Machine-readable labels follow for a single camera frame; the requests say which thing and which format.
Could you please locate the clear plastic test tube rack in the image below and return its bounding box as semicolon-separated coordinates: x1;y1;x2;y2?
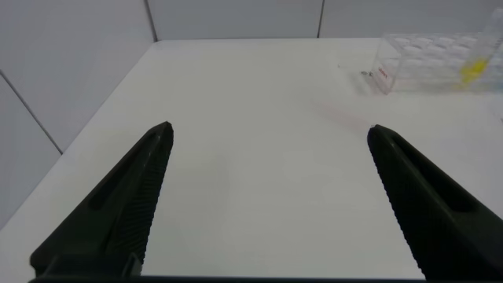
370;33;503;96

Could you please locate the test tube with yellow pigment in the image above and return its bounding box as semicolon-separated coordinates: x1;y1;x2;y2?
457;6;503;90

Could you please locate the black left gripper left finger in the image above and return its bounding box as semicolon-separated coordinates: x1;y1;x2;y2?
29;120;175;278

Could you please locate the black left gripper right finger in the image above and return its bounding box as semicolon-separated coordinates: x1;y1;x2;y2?
365;123;503;281

